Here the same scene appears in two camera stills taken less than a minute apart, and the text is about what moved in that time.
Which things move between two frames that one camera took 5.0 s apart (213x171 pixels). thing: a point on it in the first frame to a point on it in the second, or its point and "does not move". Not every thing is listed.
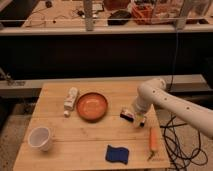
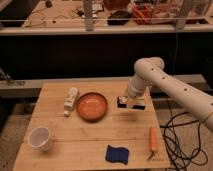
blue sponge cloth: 117,154 does not move
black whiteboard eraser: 125,114 to 122,103
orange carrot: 153,135 does not move
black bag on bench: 119,18 does not move
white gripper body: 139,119 to 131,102
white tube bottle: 70,101 does not move
